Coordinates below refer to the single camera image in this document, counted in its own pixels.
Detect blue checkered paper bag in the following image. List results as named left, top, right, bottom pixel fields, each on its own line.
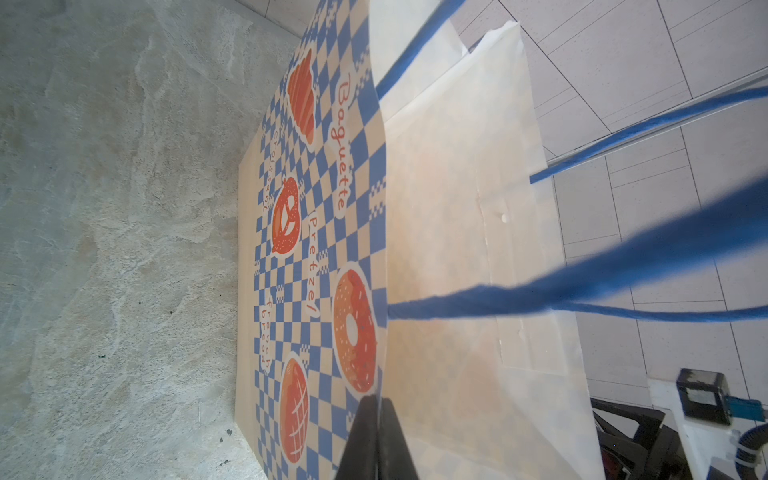
left=235, top=0, right=768, bottom=480

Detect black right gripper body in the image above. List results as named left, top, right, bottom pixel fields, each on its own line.
left=590, top=398, right=692, bottom=479

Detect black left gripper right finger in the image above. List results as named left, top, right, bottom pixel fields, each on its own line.
left=377, top=398, right=419, bottom=480

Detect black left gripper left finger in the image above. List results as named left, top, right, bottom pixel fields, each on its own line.
left=335, top=395, right=378, bottom=480

